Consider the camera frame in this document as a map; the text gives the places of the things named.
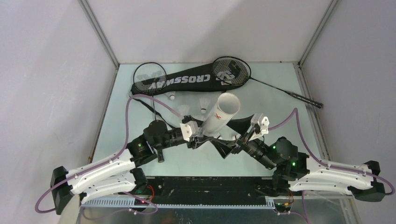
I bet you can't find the badminton racket black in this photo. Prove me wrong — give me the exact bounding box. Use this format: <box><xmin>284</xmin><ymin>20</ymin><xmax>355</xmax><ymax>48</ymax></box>
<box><xmin>133</xmin><ymin>62</ymin><xmax>168</xmax><ymax>123</ymax></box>
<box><xmin>211</xmin><ymin>56</ymin><xmax>324</xmax><ymax>109</ymax></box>

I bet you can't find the shuttlecock right middle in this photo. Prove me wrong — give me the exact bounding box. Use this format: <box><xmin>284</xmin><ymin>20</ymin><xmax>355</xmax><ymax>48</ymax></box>
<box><xmin>199</xmin><ymin>98</ymin><xmax>211</xmax><ymax>114</ymax></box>

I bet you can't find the left badminton racket black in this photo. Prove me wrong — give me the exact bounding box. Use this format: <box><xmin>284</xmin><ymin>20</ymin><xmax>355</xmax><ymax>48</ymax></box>
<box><xmin>133</xmin><ymin>62</ymin><xmax>168</xmax><ymax>123</ymax></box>

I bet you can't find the shuttlecock left middle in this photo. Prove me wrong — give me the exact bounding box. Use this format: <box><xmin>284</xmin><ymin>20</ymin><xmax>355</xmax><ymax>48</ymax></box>
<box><xmin>177</xmin><ymin>105</ymin><xmax>190</xmax><ymax>117</ymax></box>

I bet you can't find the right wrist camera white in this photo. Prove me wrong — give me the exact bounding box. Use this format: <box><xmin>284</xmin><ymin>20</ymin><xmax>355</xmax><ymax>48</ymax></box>
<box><xmin>248</xmin><ymin>113</ymin><xmax>269</xmax><ymax>141</ymax></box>

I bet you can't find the black racket bag crossway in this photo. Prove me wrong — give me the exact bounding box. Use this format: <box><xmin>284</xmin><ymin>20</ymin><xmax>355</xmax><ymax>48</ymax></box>
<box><xmin>130</xmin><ymin>63</ymin><xmax>241</xmax><ymax>96</ymax></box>

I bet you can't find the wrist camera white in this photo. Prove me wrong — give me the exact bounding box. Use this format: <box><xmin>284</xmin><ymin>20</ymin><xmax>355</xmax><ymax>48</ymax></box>
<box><xmin>248</xmin><ymin>113</ymin><xmax>269</xmax><ymax>141</ymax></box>
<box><xmin>180</xmin><ymin>121</ymin><xmax>199</xmax><ymax>142</ymax></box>

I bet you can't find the shuttlecock under tube mouth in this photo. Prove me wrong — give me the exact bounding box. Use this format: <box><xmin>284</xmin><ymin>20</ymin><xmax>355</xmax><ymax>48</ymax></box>
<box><xmin>214</xmin><ymin>133</ymin><xmax>223</xmax><ymax>140</ymax></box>

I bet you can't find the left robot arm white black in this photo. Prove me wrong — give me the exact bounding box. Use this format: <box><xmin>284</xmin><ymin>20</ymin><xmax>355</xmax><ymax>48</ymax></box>
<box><xmin>50</xmin><ymin>119</ymin><xmax>204</xmax><ymax>215</ymax></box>

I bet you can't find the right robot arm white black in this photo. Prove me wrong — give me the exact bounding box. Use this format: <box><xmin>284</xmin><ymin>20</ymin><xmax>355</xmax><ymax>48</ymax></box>
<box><xmin>226</xmin><ymin>114</ymin><xmax>387</xmax><ymax>202</ymax></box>

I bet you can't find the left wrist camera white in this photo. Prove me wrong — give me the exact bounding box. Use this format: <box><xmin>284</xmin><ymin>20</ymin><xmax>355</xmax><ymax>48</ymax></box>
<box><xmin>180</xmin><ymin>121</ymin><xmax>199</xmax><ymax>142</ymax></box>

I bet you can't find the white shuttlecock tube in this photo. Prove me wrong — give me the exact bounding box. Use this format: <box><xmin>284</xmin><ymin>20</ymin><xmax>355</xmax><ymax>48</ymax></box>
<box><xmin>202</xmin><ymin>92</ymin><xmax>241</xmax><ymax>137</ymax></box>

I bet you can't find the shuttlecock white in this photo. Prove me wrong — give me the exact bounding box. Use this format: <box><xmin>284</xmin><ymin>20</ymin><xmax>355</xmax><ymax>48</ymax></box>
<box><xmin>232</xmin><ymin>134</ymin><xmax>241</xmax><ymax>140</ymax></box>

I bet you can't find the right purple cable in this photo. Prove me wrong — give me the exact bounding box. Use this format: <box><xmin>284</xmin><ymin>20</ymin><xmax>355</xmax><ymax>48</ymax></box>
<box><xmin>267</xmin><ymin>108</ymin><xmax>396</xmax><ymax>196</ymax></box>

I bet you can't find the right badminton racket black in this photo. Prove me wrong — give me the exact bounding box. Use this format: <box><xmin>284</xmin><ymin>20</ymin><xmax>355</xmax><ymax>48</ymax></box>
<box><xmin>211</xmin><ymin>56</ymin><xmax>324</xmax><ymax>109</ymax></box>

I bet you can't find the black bag strap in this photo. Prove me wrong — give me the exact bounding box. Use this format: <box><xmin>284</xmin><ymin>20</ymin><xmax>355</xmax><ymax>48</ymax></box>
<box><xmin>128</xmin><ymin>90</ymin><xmax>177</xmax><ymax>129</ymax></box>

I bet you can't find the shuttlecock near bag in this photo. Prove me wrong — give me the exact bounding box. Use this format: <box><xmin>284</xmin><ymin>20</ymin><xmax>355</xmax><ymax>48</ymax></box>
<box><xmin>165</xmin><ymin>91</ymin><xmax>176</xmax><ymax>100</ymax></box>

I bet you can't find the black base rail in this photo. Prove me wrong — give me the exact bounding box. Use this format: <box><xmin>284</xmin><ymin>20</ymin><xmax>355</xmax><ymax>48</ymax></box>
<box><xmin>132</xmin><ymin>176</ymin><xmax>290</xmax><ymax>206</ymax></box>

